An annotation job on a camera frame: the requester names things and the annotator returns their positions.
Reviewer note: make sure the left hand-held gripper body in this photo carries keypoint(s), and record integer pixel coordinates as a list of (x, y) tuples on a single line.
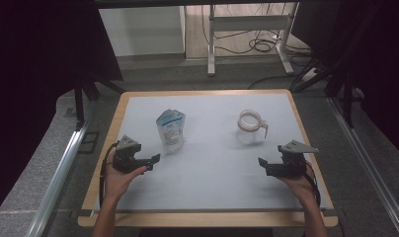
[(126, 158)]

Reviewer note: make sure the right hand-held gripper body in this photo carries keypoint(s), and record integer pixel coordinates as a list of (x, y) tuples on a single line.
[(294, 161)]

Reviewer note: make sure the white and blue pouch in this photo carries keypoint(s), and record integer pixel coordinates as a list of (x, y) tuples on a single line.
[(170, 131)]

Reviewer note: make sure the clear glass pitcher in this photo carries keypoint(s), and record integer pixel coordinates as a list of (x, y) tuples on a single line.
[(250, 126)]

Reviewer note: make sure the person's right hand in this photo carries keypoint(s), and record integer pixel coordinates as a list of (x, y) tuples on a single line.
[(303, 187)]

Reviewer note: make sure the person's left hand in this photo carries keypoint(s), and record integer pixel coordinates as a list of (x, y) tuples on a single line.
[(117, 184)]

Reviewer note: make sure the black metal stand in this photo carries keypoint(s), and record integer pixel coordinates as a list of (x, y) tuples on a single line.
[(78, 105), (347, 98)]

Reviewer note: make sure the wooden table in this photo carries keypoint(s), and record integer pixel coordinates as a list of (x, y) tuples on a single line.
[(204, 219)]

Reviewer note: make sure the white power strip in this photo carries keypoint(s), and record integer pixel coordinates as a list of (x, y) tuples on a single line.
[(308, 75)]

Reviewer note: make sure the white cabinet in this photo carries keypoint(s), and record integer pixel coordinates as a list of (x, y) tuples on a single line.
[(141, 29)]

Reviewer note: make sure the black curtain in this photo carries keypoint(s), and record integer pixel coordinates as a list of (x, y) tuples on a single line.
[(385, 65), (29, 65)]

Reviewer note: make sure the aluminium rail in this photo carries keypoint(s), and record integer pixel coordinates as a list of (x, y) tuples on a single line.
[(61, 177), (368, 164)]

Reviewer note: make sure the white metal desk frame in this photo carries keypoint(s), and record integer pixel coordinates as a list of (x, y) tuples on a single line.
[(250, 23)]

